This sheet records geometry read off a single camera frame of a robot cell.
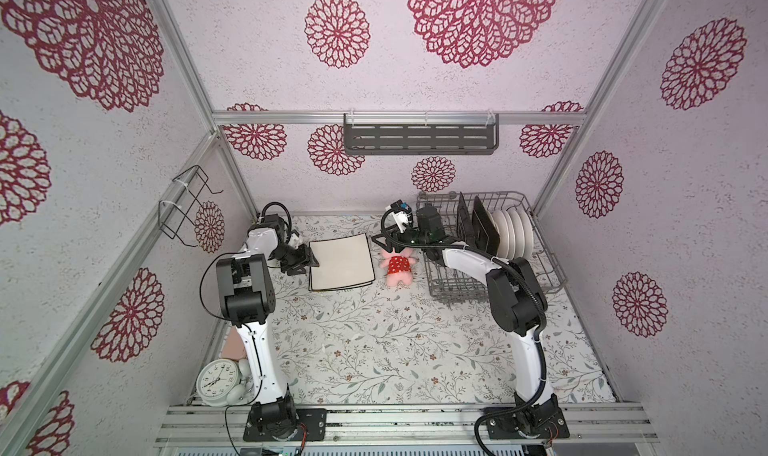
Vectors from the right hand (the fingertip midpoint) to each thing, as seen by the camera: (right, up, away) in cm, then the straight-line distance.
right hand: (377, 230), depth 93 cm
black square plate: (+33, 0, -1) cm, 33 cm away
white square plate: (-13, -11, +18) cm, 25 cm away
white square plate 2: (-14, -19, +4) cm, 24 cm away
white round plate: (+40, 0, +2) cm, 40 cm away
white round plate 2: (+48, -1, +1) cm, 48 cm away
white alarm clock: (-40, -40, -16) cm, 59 cm away
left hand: (-22, -13, +7) cm, 27 cm away
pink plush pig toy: (+7, -12, +4) cm, 14 cm away
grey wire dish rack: (+24, -17, +7) cm, 30 cm away
